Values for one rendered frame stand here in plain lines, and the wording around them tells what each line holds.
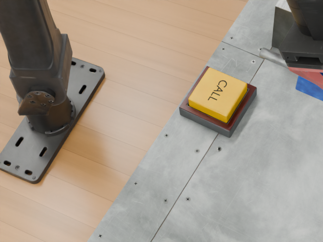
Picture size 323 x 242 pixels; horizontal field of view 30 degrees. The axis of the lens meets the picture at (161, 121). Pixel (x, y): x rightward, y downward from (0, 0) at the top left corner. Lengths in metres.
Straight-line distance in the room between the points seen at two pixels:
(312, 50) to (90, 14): 0.46
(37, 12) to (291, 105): 0.38
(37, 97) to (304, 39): 0.33
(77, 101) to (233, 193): 0.26
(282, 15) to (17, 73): 0.36
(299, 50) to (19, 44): 0.30
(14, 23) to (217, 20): 0.38
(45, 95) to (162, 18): 0.28
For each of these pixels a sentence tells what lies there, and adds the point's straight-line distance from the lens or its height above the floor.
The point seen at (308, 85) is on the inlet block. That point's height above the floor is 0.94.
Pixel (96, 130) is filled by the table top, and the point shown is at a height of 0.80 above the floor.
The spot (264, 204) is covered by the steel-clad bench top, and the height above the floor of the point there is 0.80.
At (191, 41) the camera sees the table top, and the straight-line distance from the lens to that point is 0.92.
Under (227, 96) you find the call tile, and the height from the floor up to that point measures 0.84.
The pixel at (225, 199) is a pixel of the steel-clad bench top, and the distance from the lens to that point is 0.79.
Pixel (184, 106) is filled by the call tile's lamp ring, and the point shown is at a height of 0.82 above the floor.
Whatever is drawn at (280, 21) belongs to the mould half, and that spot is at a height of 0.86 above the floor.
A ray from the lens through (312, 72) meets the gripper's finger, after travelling 0.67.
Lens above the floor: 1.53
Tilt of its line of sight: 60 degrees down
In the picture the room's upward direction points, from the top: 11 degrees counter-clockwise
